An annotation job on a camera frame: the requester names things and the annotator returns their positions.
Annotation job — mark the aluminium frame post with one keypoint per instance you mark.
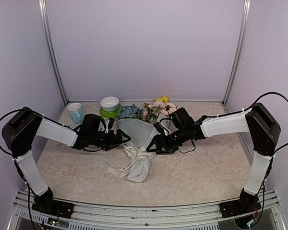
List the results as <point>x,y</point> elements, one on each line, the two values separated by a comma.
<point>51,51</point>
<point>238,52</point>

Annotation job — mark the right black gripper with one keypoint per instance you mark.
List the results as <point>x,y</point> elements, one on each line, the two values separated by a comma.
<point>157,138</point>

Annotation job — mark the front aluminium rail base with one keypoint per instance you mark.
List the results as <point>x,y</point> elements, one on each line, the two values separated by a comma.
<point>85,216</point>

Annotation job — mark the right aluminium frame post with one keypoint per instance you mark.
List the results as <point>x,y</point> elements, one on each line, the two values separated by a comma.
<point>238,52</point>

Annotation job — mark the left aluminium frame post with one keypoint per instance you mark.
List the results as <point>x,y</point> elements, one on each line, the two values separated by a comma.
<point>51,51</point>

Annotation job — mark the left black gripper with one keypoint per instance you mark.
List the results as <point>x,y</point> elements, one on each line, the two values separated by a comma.
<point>113,143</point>

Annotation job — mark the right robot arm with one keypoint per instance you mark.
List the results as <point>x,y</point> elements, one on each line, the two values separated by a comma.
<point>257,121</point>

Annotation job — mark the yellow fake flower stem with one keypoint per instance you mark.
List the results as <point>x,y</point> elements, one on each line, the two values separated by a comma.
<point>163,99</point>

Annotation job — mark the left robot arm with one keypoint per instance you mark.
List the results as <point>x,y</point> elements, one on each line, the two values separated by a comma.
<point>27,126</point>

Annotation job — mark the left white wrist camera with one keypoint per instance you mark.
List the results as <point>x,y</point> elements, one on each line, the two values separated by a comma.
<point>109,124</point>

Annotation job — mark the white ceramic bowl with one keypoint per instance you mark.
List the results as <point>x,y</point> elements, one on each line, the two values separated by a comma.
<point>110,103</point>

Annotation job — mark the cream printed ribbon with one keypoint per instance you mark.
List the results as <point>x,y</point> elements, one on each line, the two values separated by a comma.
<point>139,160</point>

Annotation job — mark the light blue mug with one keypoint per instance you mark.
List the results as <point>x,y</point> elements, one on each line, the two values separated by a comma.
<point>76,112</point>

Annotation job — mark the pink fake flower bunch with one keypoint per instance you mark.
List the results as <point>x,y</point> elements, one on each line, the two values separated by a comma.
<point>151,111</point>

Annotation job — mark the green plate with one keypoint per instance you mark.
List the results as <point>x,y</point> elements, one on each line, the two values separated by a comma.
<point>112,114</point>

